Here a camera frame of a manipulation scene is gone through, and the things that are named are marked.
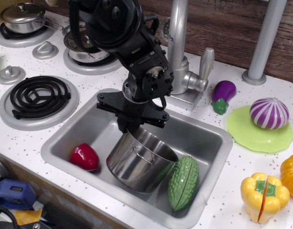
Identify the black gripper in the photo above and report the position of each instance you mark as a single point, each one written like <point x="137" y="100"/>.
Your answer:
<point x="131" y="113"/>

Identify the stainless steel pot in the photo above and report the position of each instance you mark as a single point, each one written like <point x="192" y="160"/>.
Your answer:
<point x="140" y="160"/>

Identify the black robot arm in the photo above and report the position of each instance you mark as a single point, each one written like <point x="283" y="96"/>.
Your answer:
<point x="120" y="28"/>

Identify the silver metal sink basin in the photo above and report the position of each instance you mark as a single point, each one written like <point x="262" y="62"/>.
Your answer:
<point x="207" y="144"/>

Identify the lidded steel pot middle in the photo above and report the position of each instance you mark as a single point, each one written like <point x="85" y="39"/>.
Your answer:
<point x="77" y="53"/>

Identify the red toy pepper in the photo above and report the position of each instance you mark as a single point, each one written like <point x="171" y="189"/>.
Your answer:
<point x="85" y="157"/>

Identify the silver toy faucet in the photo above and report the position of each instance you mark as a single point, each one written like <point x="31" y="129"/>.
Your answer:
<point x="188" y="87"/>

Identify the green toy bitter gourd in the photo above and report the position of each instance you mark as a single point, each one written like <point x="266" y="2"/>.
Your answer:
<point x="183" y="182"/>

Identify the black coil front burner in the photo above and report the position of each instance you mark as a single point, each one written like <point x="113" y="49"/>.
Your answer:
<point x="38" y="103"/>

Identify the purple toy eggplant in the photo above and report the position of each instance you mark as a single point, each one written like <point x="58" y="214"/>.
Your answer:
<point x="223" y="92"/>

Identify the grey stove knob upper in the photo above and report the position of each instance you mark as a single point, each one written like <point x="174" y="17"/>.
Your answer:
<point x="45" y="51"/>

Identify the grey stove knob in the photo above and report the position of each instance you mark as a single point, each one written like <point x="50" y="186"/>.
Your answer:
<point x="11" y="75"/>
<point x="45" y="51"/>
<point x="66" y="30"/>

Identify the grey stove knob rear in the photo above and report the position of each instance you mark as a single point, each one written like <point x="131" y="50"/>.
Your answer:
<point x="66" y="30"/>

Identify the light green plastic plate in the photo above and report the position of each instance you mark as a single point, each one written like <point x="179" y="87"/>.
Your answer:
<point x="246" y="133"/>

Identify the grey stove knob lower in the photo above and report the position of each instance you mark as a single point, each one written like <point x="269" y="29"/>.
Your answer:
<point x="11" y="75"/>

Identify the blue clamp tool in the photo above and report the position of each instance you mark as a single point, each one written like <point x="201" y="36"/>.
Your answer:
<point x="16" y="195"/>

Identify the yellow sponge piece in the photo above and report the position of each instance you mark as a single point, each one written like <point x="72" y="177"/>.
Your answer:
<point x="24" y="217"/>

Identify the purple striped toy onion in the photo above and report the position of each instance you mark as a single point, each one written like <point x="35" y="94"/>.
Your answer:
<point x="269" y="113"/>

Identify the lidded steel saucepan back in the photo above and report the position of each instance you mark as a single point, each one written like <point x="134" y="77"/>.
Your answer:
<point x="26" y="18"/>

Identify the yellow toy bell pepper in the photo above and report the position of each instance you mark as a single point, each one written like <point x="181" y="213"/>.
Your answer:
<point x="264" y="196"/>

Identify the orange toy pumpkin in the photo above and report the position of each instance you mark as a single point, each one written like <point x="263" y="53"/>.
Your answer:
<point x="286" y="170"/>

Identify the grey vertical pole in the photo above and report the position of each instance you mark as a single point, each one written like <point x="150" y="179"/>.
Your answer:
<point x="255" y="74"/>

